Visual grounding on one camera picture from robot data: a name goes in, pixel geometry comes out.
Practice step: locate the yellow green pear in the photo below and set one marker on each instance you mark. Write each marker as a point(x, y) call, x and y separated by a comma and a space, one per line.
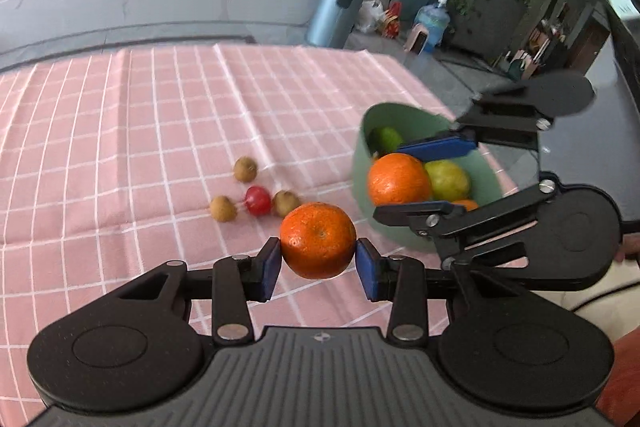
point(448, 180)

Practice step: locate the pink checkered tablecloth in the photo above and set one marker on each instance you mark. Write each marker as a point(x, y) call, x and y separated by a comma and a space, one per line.
point(109, 163)

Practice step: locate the green plastic bowl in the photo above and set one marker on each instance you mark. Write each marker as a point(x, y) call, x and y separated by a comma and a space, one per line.
point(413, 124)

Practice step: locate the brown longan top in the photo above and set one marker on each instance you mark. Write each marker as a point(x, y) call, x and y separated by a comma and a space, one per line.
point(245, 169)

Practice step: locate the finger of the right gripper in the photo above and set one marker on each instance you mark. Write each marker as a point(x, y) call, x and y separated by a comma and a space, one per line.
point(548, 237)
point(512, 116)

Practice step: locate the dark grey cabinet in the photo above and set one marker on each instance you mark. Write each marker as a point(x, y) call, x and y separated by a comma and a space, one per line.
point(486, 28)

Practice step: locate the blue water jug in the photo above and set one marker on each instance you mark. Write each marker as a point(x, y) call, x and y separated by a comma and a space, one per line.
point(435, 18)

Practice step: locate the grey marble tv bench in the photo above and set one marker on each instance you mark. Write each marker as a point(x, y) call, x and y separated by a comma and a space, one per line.
point(38, 30)

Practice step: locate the orange mandarin in bowl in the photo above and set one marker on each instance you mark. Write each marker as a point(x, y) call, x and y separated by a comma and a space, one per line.
point(467, 204)

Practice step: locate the red cherry tomato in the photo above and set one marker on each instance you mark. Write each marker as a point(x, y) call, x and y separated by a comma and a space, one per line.
point(257, 201)

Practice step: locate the orange mandarin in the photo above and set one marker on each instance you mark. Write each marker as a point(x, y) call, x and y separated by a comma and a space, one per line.
point(318, 240)
point(398, 179)
point(467, 204)

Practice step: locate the blue grey trash bin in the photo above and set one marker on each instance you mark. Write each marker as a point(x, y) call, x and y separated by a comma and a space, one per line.
point(332, 23)

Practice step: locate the pink stool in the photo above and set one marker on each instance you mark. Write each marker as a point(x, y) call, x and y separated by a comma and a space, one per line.
point(417, 39)

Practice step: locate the green cucumber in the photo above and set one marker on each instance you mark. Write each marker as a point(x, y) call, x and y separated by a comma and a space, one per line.
point(384, 140)

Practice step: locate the white plastic bag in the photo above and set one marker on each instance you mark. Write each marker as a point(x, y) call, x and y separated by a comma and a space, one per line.
point(370, 15)

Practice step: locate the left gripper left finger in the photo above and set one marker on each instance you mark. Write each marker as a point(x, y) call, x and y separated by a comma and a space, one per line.
point(150, 339)

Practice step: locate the red gift bag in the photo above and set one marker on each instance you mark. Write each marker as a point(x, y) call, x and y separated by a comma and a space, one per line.
point(389, 26)

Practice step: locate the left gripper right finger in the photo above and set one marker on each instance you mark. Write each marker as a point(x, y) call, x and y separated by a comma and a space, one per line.
point(497, 344)

